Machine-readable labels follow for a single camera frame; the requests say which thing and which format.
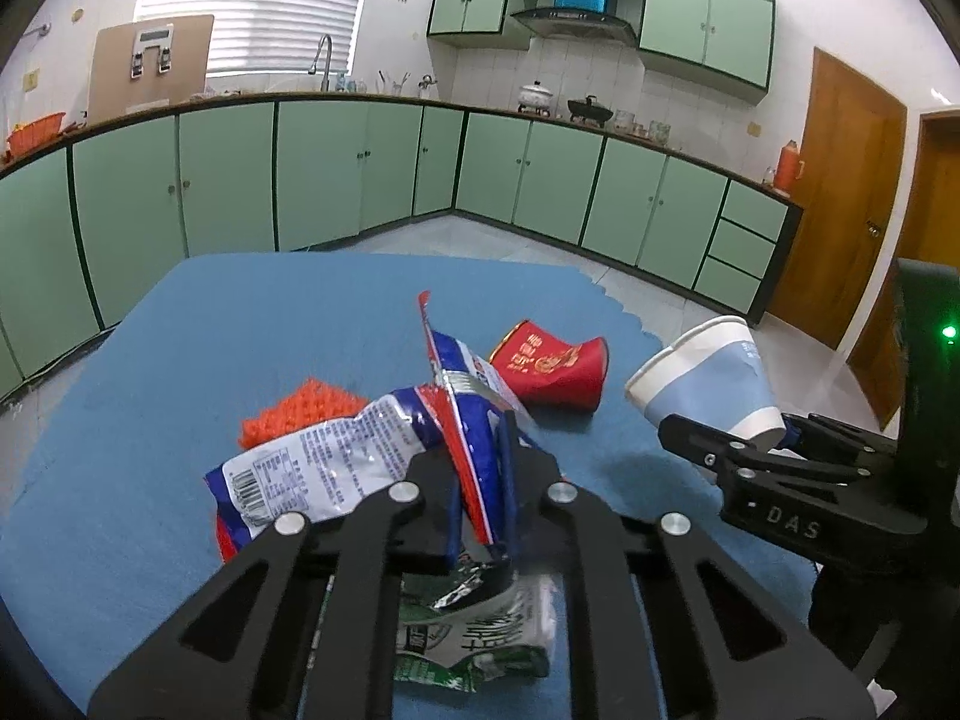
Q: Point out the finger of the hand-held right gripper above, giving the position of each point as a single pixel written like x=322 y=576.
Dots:
x=840 y=439
x=697 y=442

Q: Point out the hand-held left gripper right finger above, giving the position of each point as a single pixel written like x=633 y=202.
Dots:
x=510 y=480

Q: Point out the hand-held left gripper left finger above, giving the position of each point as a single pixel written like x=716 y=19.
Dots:
x=427 y=487

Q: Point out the white and blue paper cup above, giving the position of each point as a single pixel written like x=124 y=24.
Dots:
x=712 y=382

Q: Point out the blue white snack packet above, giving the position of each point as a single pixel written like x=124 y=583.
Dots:
x=337 y=457

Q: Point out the red paper cup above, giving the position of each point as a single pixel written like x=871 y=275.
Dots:
x=555 y=375

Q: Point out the green white crumpled wrapper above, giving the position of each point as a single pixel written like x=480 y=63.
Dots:
x=480 y=630

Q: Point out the wooden door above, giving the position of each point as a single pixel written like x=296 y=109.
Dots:
x=930 y=202
x=840 y=195

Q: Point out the blue tablecloth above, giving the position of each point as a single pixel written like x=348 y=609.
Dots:
x=225 y=330

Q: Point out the orange thermos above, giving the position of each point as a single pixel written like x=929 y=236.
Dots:
x=787 y=165

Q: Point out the glass jar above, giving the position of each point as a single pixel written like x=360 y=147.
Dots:
x=658 y=132
x=623 y=122

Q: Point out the black wok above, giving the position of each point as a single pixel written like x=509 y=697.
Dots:
x=590 y=111

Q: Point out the green base cabinets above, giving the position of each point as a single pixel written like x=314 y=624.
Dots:
x=225 y=172

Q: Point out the white cooking pot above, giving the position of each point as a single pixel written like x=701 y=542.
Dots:
x=535 y=99

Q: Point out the utensil holder cup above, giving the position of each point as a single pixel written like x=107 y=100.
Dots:
x=394 y=85

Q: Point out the black range hood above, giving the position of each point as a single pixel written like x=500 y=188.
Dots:
x=577 y=22

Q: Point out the steel kitchen faucet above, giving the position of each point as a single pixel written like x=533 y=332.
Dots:
x=326 y=52

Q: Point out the wooden board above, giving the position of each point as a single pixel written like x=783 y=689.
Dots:
x=187 y=60

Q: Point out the white window blind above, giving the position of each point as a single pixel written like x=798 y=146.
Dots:
x=262 y=7

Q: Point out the orange plastic basket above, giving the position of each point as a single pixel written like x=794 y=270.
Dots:
x=34 y=136

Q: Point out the green wall cabinets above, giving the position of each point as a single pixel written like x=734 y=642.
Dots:
x=675 y=15

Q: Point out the white metal bracket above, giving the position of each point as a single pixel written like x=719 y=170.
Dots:
x=150 y=37

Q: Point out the yellow wall socket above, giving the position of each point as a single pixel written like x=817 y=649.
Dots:
x=31 y=80

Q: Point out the wall towel rail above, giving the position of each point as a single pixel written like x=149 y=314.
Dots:
x=37 y=30

